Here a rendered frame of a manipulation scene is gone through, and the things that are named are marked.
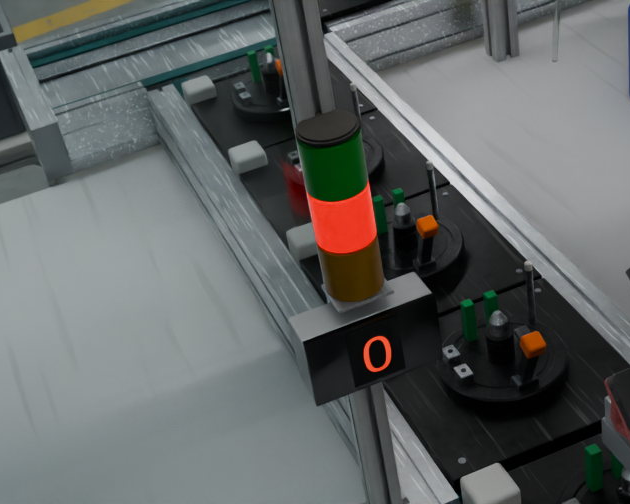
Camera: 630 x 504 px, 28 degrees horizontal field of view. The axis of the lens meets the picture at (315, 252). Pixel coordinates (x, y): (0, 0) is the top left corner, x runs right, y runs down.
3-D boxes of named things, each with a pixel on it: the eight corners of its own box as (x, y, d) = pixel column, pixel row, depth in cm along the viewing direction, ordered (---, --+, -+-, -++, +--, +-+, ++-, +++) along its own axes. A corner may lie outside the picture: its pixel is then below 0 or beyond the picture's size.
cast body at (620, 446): (685, 468, 108) (686, 408, 104) (641, 487, 107) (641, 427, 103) (630, 411, 115) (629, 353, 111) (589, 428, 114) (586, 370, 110)
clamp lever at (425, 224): (435, 262, 150) (439, 226, 144) (420, 268, 150) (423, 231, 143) (422, 240, 152) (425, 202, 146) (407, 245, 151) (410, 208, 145)
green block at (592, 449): (603, 488, 118) (602, 450, 115) (592, 493, 118) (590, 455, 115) (596, 480, 119) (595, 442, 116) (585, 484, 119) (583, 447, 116)
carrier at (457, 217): (543, 287, 150) (537, 201, 143) (360, 357, 145) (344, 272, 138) (453, 195, 169) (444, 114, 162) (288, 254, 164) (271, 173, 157)
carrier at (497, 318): (661, 409, 131) (661, 316, 124) (454, 495, 126) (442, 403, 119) (544, 289, 150) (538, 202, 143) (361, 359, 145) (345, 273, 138)
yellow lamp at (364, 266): (394, 289, 104) (386, 241, 101) (338, 309, 103) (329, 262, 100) (370, 259, 108) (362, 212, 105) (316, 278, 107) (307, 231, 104)
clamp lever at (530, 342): (537, 381, 131) (547, 344, 124) (520, 387, 130) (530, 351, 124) (521, 353, 132) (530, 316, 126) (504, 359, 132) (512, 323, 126)
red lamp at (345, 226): (386, 240, 101) (378, 190, 98) (329, 261, 100) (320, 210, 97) (362, 211, 105) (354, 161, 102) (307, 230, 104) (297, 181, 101)
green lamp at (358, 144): (378, 188, 98) (370, 135, 95) (319, 209, 97) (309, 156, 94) (354, 160, 102) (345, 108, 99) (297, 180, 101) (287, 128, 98)
